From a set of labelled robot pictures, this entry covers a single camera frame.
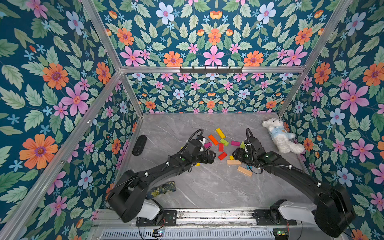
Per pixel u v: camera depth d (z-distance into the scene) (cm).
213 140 105
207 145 108
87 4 68
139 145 99
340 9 69
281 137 95
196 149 65
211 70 93
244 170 87
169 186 82
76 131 61
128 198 42
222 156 96
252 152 64
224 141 101
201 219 75
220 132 108
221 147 102
